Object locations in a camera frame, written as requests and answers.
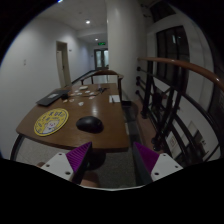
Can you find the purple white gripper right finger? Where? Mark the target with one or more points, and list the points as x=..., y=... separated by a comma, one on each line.
x=151, y=165

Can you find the wooden stair handrail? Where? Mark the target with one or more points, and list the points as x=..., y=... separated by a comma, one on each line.
x=189, y=66

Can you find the black metal railing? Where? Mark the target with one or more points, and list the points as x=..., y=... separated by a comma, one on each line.
x=185, y=129

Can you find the brown wooden table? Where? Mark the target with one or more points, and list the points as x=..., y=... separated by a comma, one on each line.
x=112, y=139

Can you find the round yellow mouse pad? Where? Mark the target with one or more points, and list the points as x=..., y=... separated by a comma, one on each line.
x=50, y=122

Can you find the white door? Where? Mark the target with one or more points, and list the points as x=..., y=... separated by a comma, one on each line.
x=63, y=64

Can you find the glass double door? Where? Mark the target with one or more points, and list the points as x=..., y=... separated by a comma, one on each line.
x=101, y=57

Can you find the white notepad with pen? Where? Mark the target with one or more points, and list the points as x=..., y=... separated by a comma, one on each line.
x=114, y=99

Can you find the black computer mouse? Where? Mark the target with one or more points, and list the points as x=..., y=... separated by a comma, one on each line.
x=90, y=124

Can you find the green exit sign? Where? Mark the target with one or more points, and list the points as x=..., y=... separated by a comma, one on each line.
x=101, y=43

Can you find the black laptop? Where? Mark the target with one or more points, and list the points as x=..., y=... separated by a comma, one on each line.
x=52, y=97

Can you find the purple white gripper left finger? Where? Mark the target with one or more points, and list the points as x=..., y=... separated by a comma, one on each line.
x=70, y=166

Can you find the dark framed window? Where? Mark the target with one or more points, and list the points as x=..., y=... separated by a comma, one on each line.
x=172, y=43

